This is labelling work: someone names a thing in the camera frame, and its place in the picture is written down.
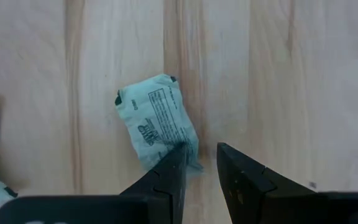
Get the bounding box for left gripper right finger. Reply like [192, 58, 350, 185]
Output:
[216, 142, 318, 224]

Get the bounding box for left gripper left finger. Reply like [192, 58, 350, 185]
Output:
[120, 142, 188, 224]

